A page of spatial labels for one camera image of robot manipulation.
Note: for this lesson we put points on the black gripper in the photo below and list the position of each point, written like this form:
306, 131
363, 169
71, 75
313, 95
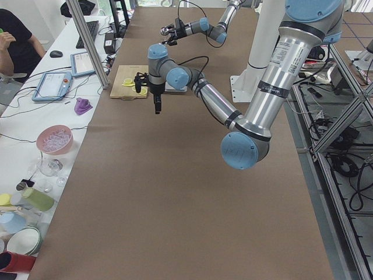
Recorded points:
155, 89
179, 31

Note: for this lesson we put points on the glass sauce bottle metal spout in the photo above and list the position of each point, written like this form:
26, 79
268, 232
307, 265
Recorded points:
166, 30

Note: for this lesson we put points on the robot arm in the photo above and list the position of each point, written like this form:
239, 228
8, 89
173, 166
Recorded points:
215, 35
304, 25

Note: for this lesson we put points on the silver digital kitchen scale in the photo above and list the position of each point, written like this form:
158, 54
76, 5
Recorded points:
171, 89

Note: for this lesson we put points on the green cup lying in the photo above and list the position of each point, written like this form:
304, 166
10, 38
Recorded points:
38, 199

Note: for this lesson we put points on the light blue cup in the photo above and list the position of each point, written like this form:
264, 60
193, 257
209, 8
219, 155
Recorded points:
12, 222

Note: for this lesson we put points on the red cup lying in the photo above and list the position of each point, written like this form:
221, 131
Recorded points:
13, 262

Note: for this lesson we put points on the lemon slice front left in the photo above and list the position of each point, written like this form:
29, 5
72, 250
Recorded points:
143, 91

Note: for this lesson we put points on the yellow plastic knife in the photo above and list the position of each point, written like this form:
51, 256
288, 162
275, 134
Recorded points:
128, 85

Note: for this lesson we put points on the lemon slice top right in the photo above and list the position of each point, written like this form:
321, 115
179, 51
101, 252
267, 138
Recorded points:
128, 80

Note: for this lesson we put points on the wooden cutting board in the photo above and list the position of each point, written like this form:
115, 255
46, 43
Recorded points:
124, 86

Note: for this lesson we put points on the blue teach pendant far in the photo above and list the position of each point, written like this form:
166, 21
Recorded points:
81, 64

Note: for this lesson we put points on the blue teach pendant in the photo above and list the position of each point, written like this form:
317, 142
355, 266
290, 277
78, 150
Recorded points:
52, 86
81, 64

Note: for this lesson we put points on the blue teach pendant near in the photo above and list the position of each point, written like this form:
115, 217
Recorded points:
52, 86

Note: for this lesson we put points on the black computer mouse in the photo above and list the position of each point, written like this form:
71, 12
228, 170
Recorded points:
56, 54

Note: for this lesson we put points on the pink bowl with ice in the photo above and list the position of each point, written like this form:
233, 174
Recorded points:
55, 140

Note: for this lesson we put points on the clear wine glass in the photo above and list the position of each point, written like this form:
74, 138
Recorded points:
49, 167

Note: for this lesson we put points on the person in black shirt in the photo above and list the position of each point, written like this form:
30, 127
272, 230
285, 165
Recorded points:
21, 51

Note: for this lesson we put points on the yellow lid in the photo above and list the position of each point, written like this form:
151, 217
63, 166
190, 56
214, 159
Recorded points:
5, 200

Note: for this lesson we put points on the white green bowl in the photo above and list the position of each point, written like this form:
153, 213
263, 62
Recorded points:
27, 241

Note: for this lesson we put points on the aluminium frame post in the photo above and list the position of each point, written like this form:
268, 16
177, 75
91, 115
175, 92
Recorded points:
84, 33

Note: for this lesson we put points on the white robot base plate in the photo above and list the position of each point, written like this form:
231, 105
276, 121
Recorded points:
243, 86

